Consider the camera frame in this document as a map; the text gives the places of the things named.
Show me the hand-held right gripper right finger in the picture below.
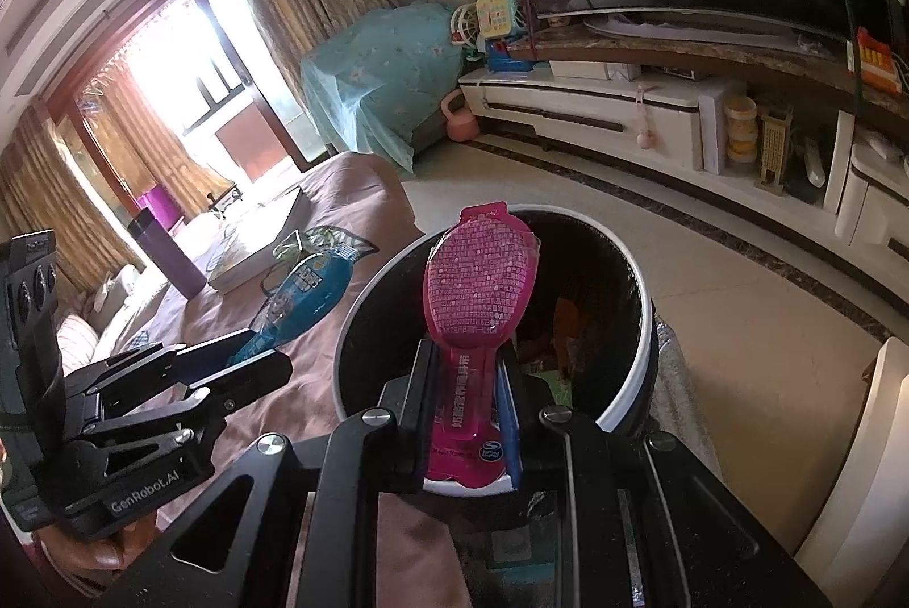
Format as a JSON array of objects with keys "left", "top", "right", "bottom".
[{"left": 493, "top": 345, "right": 832, "bottom": 608}]

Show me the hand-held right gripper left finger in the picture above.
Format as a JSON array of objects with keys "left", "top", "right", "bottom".
[{"left": 92, "top": 338, "right": 445, "bottom": 608}]

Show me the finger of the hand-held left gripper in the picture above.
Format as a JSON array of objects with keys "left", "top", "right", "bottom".
[
  {"left": 174, "top": 331, "right": 255, "bottom": 383},
  {"left": 190, "top": 352, "right": 294, "bottom": 417}
]

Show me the blue snack packet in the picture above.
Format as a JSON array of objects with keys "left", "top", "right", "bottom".
[{"left": 226, "top": 249, "right": 363, "bottom": 368}]

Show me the pink blister package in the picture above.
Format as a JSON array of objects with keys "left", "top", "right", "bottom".
[{"left": 424, "top": 203, "right": 541, "bottom": 495}]

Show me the black bin with white rim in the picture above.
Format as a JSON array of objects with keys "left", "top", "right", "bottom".
[{"left": 333, "top": 209, "right": 656, "bottom": 502}]

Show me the person's left hand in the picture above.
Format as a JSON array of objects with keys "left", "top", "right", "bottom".
[{"left": 39, "top": 512, "right": 153, "bottom": 595}]

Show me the light sofa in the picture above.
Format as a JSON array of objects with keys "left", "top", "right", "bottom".
[{"left": 53, "top": 263, "right": 172, "bottom": 368}]

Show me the purple thermos bottle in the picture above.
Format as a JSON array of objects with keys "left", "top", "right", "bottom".
[{"left": 128, "top": 208, "right": 209, "bottom": 301}]

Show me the white flat box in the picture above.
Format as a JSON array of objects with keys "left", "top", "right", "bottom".
[{"left": 206, "top": 185, "right": 328, "bottom": 297}]

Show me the purple box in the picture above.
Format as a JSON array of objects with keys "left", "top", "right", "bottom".
[{"left": 135, "top": 185, "right": 187, "bottom": 229}]

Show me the orange sheer curtain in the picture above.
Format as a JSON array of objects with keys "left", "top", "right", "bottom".
[{"left": 85, "top": 61, "right": 228, "bottom": 211}]

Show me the pink cloth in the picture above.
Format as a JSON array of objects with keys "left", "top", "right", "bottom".
[{"left": 92, "top": 149, "right": 473, "bottom": 608}]

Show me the pink kettlebell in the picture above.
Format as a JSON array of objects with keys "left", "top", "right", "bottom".
[{"left": 440, "top": 89, "right": 478, "bottom": 141}]

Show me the white television cabinet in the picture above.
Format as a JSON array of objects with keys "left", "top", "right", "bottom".
[{"left": 458, "top": 61, "right": 909, "bottom": 254}]

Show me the blue cloth-covered furniture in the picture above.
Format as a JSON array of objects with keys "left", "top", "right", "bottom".
[{"left": 302, "top": 1, "right": 466, "bottom": 172}]

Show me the white side cabinet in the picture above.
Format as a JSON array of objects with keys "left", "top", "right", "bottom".
[{"left": 795, "top": 338, "right": 909, "bottom": 588}]

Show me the blue toy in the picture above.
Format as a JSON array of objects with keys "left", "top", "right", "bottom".
[{"left": 485, "top": 38, "right": 530, "bottom": 73}]

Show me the stack of yellow jars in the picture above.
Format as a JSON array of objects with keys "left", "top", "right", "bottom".
[{"left": 724, "top": 97, "right": 760, "bottom": 165}]

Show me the wooden stand ornament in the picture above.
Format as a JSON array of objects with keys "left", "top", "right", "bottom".
[{"left": 754, "top": 105, "right": 795, "bottom": 193}]

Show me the white fan guard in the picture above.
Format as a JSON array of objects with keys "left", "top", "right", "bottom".
[{"left": 449, "top": 3, "right": 484, "bottom": 49}]

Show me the white remote control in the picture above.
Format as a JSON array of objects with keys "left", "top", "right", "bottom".
[{"left": 802, "top": 135, "right": 828, "bottom": 189}]

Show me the colourful toy board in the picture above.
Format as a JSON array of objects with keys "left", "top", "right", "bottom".
[{"left": 474, "top": 0, "right": 523, "bottom": 41}]

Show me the red orange toy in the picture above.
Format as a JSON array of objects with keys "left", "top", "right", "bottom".
[{"left": 852, "top": 27, "right": 894, "bottom": 94}]

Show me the pink hanging strap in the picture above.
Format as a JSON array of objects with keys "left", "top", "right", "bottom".
[{"left": 634, "top": 81, "right": 654, "bottom": 151}]

